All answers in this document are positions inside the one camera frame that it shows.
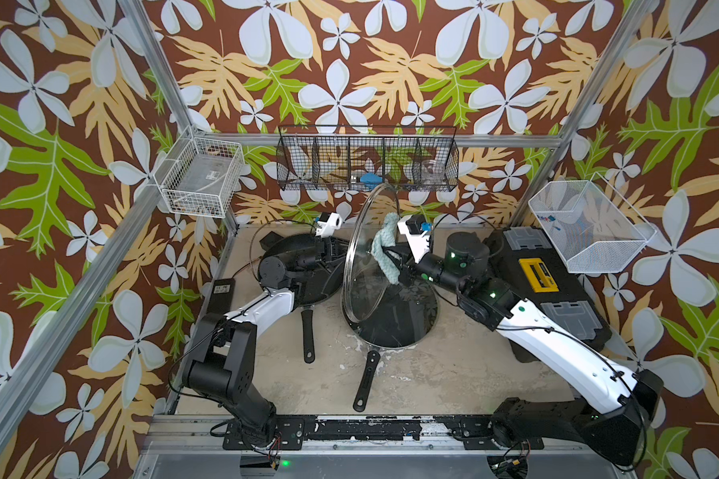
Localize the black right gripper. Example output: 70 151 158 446
383 241 473 303

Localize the light green fluffy cloth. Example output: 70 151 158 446
371 213 401 285

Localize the black back frying pan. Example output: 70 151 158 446
258 233 345 363

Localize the black frying pan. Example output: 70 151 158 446
342 262 439 414
258 233 345 363

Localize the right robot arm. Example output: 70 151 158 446
383 217 663 470

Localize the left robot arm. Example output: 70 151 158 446
181 234 349 449

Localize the small black battery box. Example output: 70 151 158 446
260 231 284 251

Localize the black front frying pan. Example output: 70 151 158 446
342 262 439 414

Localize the blue object in basket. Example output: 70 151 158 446
359 173 383 189

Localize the black yellow tool case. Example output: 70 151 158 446
483 227 611 352

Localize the black power adapter brick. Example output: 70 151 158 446
206 279 236 315

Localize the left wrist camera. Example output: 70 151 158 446
315 213 344 239

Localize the black wire basket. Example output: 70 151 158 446
274 125 459 192

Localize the white wire basket left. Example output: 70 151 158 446
155 127 246 219

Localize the white wire basket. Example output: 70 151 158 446
528 174 657 275
155 127 246 219

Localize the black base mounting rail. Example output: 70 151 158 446
222 412 545 451

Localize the white wire basket right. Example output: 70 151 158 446
528 174 657 275

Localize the aluminium frame post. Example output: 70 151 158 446
118 1 239 235

